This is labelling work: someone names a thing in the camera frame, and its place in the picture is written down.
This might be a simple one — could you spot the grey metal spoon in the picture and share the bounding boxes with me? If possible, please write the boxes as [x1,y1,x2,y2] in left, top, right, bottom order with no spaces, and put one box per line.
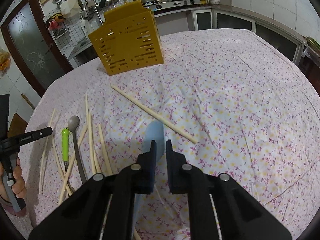
[68,115,87,184]

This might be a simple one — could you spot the steel gas stove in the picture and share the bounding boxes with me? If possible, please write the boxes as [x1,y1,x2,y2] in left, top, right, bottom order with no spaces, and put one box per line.
[145,0,207,11]

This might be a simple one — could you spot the yellow perforated utensil holder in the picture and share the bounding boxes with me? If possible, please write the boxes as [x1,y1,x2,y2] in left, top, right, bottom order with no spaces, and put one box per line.
[88,0,164,76]

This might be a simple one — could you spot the steel kitchen sink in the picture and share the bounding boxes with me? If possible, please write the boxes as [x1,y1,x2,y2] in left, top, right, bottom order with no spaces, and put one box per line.
[68,38,92,60]

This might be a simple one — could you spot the green handled peeler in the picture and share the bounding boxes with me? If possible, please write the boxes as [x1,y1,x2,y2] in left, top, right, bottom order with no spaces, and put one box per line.
[61,128,69,171]

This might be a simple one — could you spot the long wooden chopstick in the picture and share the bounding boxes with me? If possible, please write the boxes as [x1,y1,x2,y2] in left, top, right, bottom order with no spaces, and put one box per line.
[111,85,197,144]

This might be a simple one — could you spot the floral pink tablecloth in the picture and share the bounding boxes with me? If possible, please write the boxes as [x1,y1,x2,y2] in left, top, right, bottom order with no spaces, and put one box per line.
[10,29,319,239]

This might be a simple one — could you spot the person's left hand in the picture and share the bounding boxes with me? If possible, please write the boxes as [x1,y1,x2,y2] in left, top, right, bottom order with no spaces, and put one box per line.
[0,157,27,202]

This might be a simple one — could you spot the blue plastic rice spoon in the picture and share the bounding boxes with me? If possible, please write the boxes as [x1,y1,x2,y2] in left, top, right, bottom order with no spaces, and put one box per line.
[132,120,165,229]

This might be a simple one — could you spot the dark glass door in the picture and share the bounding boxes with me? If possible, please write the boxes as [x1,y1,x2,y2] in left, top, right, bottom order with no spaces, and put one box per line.
[1,0,73,96]

